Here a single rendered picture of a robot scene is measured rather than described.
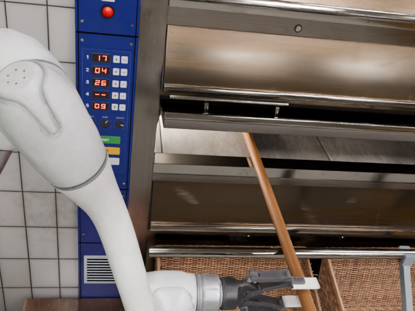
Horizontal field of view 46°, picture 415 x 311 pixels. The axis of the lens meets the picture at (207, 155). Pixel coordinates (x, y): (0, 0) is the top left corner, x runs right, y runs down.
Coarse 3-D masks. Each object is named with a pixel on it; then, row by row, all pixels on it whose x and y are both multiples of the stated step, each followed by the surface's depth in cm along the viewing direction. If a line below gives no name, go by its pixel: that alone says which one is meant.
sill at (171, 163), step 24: (168, 168) 156; (192, 168) 157; (216, 168) 158; (240, 168) 159; (264, 168) 160; (288, 168) 162; (312, 168) 164; (336, 168) 166; (360, 168) 168; (384, 168) 170; (408, 168) 172
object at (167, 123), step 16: (208, 112) 139; (224, 112) 140; (240, 112) 142; (256, 112) 144; (272, 112) 146; (288, 112) 148; (304, 112) 150; (320, 112) 152; (336, 112) 154; (352, 112) 156; (368, 112) 158; (176, 128) 130; (192, 128) 131; (208, 128) 131; (224, 128) 132; (240, 128) 133; (256, 128) 134; (272, 128) 134; (288, 128) 135; (304, 128) 136; (320, 128) 136
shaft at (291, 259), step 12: (252, 144) 165; (252, 156) 161; (264, 180) 149; (264, 192) 146; (276, 204) 141; (276, 216) 137; (276, 228) 134; (288, 240) 129; (288, 252) 126; (288, 264) 123; (300, 300) 115; (312, 300) 114
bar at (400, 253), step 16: (160, 256) 125; (176, 256) 125; (192, 256) 126; (208, 256) 127; (224, 256) 127; (240, 256) 128; (256, 256) 129; (272, 256) 130; (304, 256) 131; (320, 256) 132; (336, 256) 133; (352, 256) 134; (368, 256) 134; (384, 256) 135; (400, 256) 136; (400, 272) 139
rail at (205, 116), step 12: (204, 120) 130; (216, 120) 131; (228, 120) 131; (240, 120) 132; (252, 120) 132; (264, 120) 133; (276, 120) 133; (288, 120) 134; (300, 120) 135; (312, 120) 136; (324, 120) 137; (396, 132) 141; (408, 132) 141
